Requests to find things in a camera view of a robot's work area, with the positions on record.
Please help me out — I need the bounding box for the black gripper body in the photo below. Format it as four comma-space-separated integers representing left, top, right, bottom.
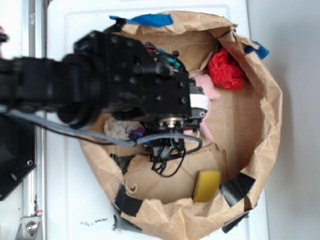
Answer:
99, 32, 209, 133

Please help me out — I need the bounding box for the white paper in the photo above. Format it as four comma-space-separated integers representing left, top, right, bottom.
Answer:
103, 117, 145, 141

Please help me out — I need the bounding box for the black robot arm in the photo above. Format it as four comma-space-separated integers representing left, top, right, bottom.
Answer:
0, 31, 209, 132

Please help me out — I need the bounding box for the crumpled red paper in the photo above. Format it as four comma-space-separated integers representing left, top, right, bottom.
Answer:
207, 47, 246, 91

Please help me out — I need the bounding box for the pink plush toy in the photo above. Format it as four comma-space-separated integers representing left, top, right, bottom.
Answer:
189, 73, 221, 142

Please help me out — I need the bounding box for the yellow sponge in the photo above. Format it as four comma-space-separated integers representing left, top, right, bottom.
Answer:
193, 170, 221, 203

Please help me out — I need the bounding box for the brown paper bag container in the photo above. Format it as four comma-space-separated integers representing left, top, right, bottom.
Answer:
80, 11, 283, 240

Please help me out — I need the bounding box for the aluminium frame rail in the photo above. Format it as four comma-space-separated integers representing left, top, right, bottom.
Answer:
22, 0, 48, 240

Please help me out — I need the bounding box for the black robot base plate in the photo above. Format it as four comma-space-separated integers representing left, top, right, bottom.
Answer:
0, 115, 36, 201

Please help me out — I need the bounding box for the grey braided cable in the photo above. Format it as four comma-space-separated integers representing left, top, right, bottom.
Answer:
0, 104, 201, 147

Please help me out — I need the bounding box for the metal corner bracket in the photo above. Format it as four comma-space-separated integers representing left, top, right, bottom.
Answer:
15, 216, 43, 240

